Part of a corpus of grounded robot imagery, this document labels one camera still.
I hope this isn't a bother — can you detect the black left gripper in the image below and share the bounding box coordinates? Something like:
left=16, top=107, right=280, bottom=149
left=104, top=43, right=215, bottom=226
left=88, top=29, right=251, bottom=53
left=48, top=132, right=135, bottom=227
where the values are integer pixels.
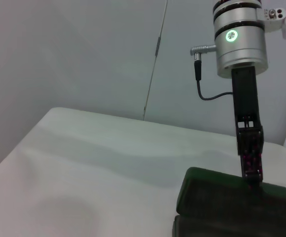
left=231, top=66, right=265, bottom=191

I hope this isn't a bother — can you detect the green glasses case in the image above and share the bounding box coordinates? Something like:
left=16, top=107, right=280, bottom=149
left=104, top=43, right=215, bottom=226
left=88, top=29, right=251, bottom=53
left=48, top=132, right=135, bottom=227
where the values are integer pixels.
left=172, top=166, right=286, bottom=237

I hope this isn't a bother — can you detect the left arm cable with plug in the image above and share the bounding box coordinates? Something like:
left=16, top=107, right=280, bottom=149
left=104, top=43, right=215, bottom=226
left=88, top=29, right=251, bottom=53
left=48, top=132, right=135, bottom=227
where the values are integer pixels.
left=189, top=43, right=234, bottom=101

